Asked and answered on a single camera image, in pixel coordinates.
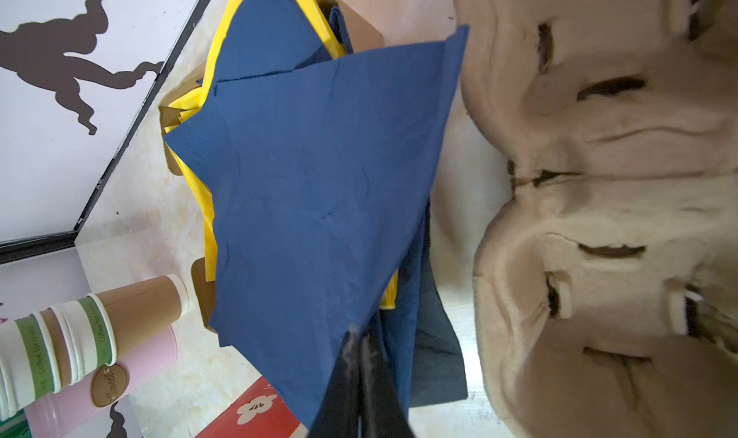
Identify navy blue paper napkin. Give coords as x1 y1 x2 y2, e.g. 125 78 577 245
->
163 24 471 430

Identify navy blue paper bags stack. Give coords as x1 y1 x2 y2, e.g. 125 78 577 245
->
158 0 469 410

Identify black vertical frame post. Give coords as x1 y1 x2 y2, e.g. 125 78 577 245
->
1 0 211 263

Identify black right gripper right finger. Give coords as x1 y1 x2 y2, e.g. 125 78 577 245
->
359 332 415 438

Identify brown pulp cup carriers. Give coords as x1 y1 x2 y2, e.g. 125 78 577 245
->
455 0 737 437

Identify pink plastic straw holder cup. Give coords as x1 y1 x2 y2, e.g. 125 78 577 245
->
24 327 178 437

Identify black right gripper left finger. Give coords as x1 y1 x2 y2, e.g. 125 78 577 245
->
309 330 361 438

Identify stack of green paper cups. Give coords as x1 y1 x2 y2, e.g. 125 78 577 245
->
1 275 192 421

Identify red white paper takeout bag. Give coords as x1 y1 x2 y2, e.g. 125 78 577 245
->
196 377 307 438

